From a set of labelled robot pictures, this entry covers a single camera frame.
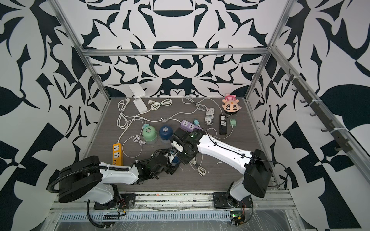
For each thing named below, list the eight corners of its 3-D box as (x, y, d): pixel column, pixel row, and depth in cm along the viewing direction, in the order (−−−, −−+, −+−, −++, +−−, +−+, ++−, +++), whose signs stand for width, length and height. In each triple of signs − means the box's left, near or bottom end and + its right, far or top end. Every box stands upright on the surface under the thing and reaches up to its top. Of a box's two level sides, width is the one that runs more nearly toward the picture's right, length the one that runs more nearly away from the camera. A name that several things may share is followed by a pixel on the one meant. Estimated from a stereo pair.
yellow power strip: (114, 166, 87) (111, 165, 85) (114, 146, 95) (112, 144, 93) (121, 164, 88) (120, 162, 86) (121, 144, 96) (119, 142, 94)
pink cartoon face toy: (224, 114, 110) (226, 108, 105) (221, 98, 120) (222, 92, 115) (240, 114, 110) (242, 108, 105) (235, 98, 120) (237, 93, 115)
